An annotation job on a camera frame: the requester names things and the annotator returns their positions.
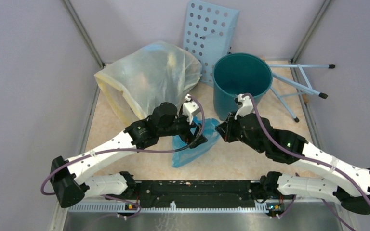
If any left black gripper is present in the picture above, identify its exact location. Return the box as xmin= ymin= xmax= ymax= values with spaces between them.
xmin=159 ymin=108 xmax=207 ymax=148

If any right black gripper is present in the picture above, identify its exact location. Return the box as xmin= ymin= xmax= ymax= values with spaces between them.
xmin=215 ymin=110 xmax=265 ymax=153

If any blue plastic trash bag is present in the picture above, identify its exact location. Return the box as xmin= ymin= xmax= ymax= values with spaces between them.
xmin=171 ymin=118 xmax=220 ymax=168

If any teal plastic trash bin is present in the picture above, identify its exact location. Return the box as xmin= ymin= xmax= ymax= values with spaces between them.
xmin=212 ymin=53 xmax=273 ymax=121

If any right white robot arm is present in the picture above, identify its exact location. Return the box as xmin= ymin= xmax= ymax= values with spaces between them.
xmin=215 ymin=113 xmax=370 ymax=215

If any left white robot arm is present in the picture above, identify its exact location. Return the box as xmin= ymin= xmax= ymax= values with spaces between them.
xmin=44 ymin=100 xmax=207 ymax=208

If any translucent white bag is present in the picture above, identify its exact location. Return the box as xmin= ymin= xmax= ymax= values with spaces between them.
xmin=94 ymin=41 xmax=202 ymax=125

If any light blue perforated stool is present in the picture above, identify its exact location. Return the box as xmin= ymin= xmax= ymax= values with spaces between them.
xmin=183 ymin=0 xmax=335 ymax=123

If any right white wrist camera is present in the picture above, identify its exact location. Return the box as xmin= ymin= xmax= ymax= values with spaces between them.
xmin=234 ymin=94 xmax=254 ymax=120

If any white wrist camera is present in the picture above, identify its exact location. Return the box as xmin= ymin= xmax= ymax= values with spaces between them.
xmin=234 ymin=94 xmax=254 ymax=120
xmin=181 ymin=94 xmax=201 ymax=125

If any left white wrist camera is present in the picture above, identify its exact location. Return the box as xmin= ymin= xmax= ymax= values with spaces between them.
xmin=181 ymin=94 xmax=201 ymax=125

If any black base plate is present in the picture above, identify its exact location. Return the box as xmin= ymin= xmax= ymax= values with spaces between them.
xmin=108 ymin=179 xmax=297 ymax=211

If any white cable duct strip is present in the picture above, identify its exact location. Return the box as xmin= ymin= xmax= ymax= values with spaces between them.
xmin=68 ymin=201 xmax=268 ymax=214

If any right aluminium frame post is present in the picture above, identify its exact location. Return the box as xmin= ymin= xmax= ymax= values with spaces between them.
xmin=290 ymin=0 xmax=334 ymax=63

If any aluminium frame post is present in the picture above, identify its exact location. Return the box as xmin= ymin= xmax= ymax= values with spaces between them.
xmin=290 ymin=0 xmax=334 ymax=63
xmin=61 ymin=0 xmax=105 ymax=69

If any left aluminium frame post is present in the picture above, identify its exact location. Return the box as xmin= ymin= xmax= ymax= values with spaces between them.
xmin=61 ymin=0 xmax=105 ymax=69

